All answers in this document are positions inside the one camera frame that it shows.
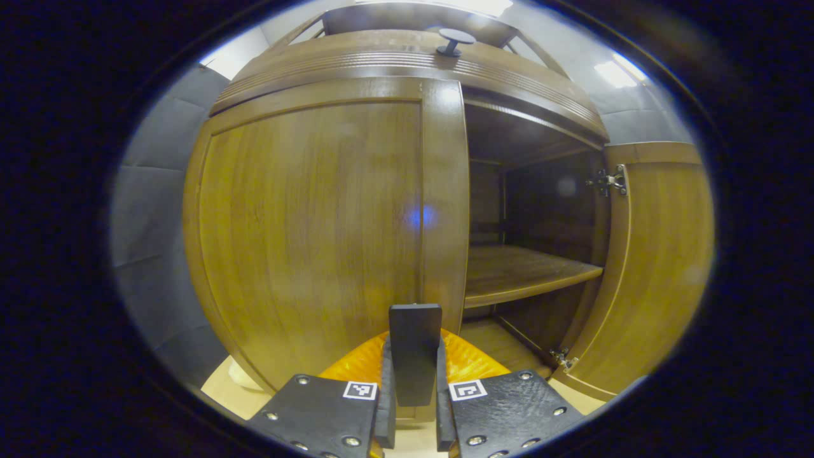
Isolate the black round drawer knob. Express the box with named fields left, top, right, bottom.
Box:
left=436, top=28, right=476, bottom=58

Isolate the wooden cabinet drawer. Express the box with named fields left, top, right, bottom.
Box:
left=209, top=30, right=610, bottom=144

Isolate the large ceiling light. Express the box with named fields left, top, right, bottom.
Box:
left=445, top=0, right=513, bottom=17

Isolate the wooden cabinet inner shelf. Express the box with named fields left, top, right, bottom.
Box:
left=464, top=245, right=604, bottom=309

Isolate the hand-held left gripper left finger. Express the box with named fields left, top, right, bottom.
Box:
left=245, top=330, right=397, bottom=458

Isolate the wooden shoe cabinet door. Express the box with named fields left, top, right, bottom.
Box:
left=550, top=141, right=715, bottom=401
left=183, top=78, right=471, bottom=398

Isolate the small ceiling light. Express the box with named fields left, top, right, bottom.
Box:
left=595, top=51, right=649, bottom=88

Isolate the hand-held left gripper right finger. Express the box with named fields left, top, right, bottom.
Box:
left=435, top=328, right=586, bottom=458

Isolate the wooden double-door shoe cabinet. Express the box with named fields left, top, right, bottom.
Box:
left=183, top=3, right=715, bottom=401

